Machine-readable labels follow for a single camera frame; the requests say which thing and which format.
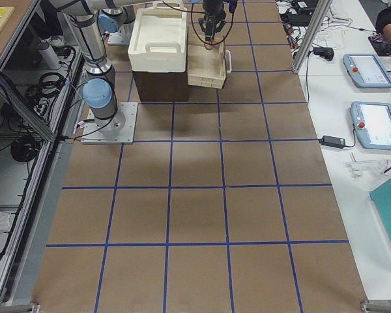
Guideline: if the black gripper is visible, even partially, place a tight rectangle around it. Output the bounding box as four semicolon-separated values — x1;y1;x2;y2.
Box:
198;6;226;33

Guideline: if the dark wooden drawer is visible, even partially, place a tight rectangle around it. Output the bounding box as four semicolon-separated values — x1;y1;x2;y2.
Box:
133;34;232;102

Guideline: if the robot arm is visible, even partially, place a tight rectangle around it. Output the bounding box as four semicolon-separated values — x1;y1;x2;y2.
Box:
51;0;144;88
199;0;226;38

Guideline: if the cream plastic storage box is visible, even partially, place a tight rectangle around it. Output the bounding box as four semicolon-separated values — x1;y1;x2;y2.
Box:
128;1;187;72

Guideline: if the upper teach pendant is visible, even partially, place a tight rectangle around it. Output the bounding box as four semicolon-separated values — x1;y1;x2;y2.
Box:
343;53;391;88

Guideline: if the teach pendant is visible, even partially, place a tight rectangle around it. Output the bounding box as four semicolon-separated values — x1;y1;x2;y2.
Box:
343;53;391;88
351;101;391;151

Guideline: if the black power brick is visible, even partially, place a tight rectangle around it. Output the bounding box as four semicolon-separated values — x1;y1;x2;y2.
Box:
319;135;346;149

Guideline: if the lower teach pendant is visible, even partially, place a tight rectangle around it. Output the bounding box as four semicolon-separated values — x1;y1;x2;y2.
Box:
351;101;391;151

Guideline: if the clear plastic holder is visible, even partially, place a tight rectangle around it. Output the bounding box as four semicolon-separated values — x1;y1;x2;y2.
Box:
346;154;391;178

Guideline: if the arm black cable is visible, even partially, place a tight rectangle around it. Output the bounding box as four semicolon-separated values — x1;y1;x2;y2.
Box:
190;0;235;46

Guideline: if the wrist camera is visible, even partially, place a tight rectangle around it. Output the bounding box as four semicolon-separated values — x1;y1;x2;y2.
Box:
227;0;238;14

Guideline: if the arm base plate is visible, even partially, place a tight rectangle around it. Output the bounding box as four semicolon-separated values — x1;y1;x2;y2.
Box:
108;25;131;46
81;102;138;144

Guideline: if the aluminium frame post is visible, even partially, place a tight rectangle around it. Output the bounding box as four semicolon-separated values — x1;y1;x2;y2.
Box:
292;0;332;74

